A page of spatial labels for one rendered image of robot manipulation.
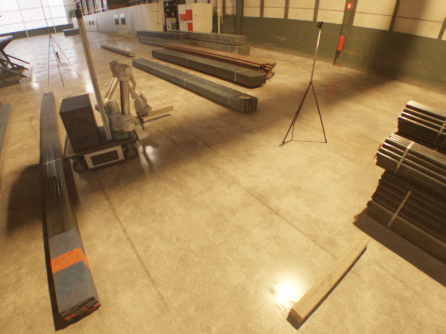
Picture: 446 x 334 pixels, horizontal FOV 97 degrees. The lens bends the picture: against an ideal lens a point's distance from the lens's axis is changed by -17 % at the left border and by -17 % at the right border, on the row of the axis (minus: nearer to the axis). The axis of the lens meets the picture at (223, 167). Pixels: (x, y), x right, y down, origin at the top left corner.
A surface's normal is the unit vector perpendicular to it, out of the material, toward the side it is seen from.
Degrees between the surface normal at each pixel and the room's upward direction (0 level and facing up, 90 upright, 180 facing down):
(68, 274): 0
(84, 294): 0
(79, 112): 90
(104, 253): 0
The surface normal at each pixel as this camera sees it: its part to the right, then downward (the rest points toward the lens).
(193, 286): 0.00, -0.81
